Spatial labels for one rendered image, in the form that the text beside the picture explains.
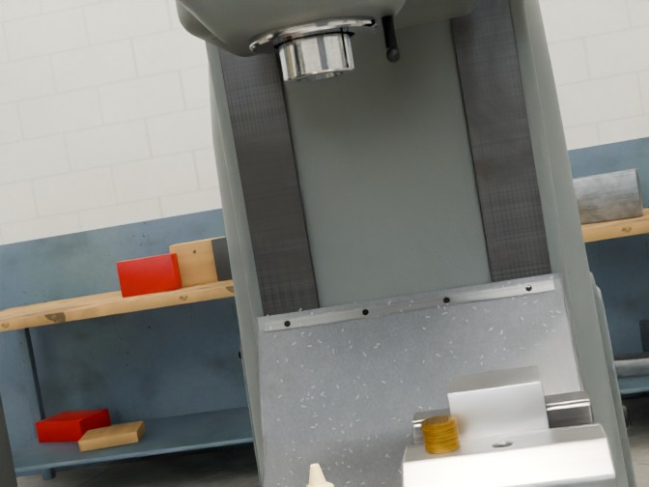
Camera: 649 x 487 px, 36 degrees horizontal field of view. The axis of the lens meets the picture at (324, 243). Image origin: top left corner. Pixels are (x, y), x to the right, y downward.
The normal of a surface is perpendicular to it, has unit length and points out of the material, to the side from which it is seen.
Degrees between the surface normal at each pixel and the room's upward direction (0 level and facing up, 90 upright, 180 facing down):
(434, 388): 63
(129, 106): 90
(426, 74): 90
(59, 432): 90
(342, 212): 90
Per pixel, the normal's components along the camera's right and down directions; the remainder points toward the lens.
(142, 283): -0.18, 0.08
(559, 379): -0.22, -0.39
